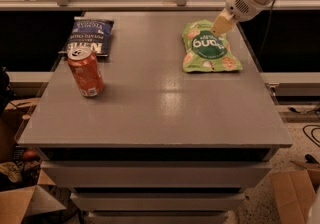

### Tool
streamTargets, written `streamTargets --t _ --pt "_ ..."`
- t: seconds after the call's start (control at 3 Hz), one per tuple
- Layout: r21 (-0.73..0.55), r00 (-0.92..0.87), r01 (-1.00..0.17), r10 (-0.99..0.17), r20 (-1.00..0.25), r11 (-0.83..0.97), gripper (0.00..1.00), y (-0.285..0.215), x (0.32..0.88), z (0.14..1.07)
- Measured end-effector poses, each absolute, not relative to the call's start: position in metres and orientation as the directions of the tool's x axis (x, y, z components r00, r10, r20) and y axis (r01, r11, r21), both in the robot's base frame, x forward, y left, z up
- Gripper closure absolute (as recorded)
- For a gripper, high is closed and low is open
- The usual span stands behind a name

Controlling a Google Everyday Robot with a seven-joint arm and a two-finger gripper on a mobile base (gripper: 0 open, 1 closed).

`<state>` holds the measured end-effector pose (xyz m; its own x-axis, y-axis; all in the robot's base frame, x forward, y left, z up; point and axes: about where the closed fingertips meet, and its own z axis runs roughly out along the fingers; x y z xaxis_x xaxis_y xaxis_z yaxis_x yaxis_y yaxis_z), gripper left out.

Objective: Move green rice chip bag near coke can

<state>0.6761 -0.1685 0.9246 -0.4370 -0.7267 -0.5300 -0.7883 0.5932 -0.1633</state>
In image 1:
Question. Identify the cardboard box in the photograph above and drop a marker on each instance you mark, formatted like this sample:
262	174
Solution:
297	194
44	197

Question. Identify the green rice chip bag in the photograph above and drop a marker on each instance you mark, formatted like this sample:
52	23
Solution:
206	52

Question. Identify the cardboard box left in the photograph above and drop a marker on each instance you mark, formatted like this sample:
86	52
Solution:
44	197

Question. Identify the cardboard box right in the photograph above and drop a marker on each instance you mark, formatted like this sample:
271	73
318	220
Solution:
297	194

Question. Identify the orange soda can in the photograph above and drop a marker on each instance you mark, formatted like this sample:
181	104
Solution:
84	67

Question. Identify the grey drawer cabinet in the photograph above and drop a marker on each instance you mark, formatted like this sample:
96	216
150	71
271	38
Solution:
158	145

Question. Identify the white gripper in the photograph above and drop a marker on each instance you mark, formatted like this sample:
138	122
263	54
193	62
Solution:
240	5

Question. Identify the blue potato chip bag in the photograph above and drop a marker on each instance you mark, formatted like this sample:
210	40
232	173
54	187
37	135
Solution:
90	32

